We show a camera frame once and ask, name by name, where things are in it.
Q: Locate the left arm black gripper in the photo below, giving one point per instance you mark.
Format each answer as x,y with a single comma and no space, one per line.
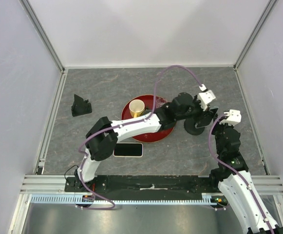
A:
201,112

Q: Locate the black phone stand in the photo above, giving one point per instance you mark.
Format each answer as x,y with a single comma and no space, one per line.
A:
190,127

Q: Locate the black phone clear case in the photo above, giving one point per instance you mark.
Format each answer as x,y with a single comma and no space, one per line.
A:
204,124

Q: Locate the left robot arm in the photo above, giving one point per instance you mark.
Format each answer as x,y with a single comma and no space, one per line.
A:
105,134

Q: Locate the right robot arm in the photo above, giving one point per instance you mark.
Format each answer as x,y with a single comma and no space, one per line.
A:
234,181

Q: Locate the black phone pink case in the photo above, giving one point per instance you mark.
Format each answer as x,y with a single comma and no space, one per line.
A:
128,150

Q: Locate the black wedge stand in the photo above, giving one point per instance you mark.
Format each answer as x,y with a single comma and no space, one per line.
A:
80,106

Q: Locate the clear plastic tumbler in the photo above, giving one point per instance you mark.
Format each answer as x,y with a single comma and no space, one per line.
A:
160,101

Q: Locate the red round tray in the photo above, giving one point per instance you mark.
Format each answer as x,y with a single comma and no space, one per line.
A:
148,137

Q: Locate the yellow mug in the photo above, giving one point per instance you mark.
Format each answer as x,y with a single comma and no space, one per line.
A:
136,108

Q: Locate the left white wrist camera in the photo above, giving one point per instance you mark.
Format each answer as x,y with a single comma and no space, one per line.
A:
205,97

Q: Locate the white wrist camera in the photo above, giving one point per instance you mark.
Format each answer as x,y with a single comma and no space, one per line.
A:
232,117
205,97

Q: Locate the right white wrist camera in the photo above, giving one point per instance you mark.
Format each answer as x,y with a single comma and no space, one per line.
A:
232,117

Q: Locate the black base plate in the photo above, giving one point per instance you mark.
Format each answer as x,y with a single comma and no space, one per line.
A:
147,186

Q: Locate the grey cable duct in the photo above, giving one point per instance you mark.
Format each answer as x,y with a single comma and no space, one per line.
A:
89,199

